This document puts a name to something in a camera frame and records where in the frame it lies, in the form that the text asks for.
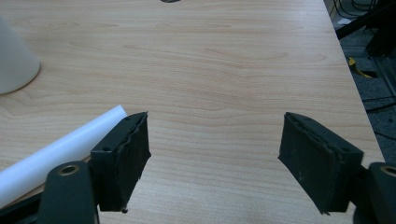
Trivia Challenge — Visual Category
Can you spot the white paper roll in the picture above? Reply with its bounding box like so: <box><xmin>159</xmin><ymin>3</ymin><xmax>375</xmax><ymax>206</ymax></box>
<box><xmin>0</xmin><ymin>105</ymin><xmax>128</xmax><ymax>209</ymax></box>

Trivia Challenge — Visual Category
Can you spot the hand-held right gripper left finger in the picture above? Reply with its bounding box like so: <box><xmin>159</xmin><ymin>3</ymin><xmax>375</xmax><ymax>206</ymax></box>
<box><xmin>90</xmin><ymin>111</ymin><xmax>152</xmax><ymax>214</ymax></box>

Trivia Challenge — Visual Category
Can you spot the black cable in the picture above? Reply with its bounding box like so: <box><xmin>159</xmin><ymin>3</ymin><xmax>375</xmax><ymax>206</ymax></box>
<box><xmin>330</xmin><ymin>0</ymin><xmax>368</xmax><ymax>19</ymax></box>

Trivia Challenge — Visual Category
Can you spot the yellow tape strip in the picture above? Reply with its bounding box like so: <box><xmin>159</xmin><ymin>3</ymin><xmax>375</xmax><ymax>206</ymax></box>
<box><xmin>347</xmin><ymin>56</ymin><xmax>374</xmax><ymax>79</ymax></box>

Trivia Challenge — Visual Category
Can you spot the black metal stand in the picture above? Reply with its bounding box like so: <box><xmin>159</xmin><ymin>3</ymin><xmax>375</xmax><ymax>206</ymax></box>
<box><xmin>334</xmin><ymin>0</ymin><xmax>396</xmax><ymax>58</ymax></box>

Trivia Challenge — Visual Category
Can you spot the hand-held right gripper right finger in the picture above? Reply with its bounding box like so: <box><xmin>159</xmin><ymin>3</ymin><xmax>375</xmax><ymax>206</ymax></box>
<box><xmin>277</xmin><ymin>111</ymin><xmax>364</xmax><ymax>216</ymax></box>

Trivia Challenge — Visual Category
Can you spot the white cone-shaped cup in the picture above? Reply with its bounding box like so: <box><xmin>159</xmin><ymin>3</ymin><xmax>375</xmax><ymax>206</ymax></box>
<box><xmin>0</xmin><ymin>15</ymin><xmax>41</xmax><ymax>95</ymax></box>

